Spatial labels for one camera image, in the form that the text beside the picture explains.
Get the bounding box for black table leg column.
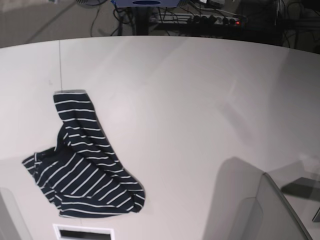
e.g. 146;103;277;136
133;7;152;36

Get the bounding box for navy white striped t-shirt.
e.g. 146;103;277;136
22;91;145;218

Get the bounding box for white framed table slot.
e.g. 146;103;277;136
53;224;116;240

